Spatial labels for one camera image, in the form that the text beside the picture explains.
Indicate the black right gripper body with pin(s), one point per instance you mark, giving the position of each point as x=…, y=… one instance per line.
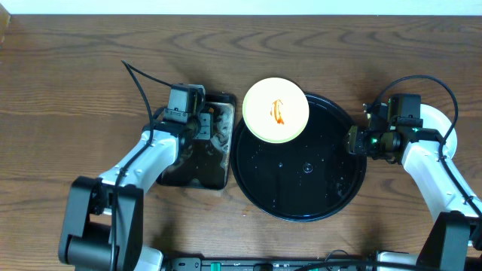
x=370, y=143

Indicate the yellow plate with ketchup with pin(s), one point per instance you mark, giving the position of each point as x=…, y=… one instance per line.
x=275, y=110

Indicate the black round tray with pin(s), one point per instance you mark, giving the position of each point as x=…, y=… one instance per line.
x=309, y=178

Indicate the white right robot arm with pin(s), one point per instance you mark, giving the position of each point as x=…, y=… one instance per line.
x=427, y=157

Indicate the black rectangular soapy tray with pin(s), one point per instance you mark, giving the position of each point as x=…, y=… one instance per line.
x=204, y=164

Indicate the light blue plate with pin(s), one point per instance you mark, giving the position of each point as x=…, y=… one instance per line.
x=435, y=119

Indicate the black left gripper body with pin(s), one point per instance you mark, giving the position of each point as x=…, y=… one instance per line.
x=203, y=132

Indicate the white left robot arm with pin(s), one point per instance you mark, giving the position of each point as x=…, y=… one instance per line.
x=103, y=223

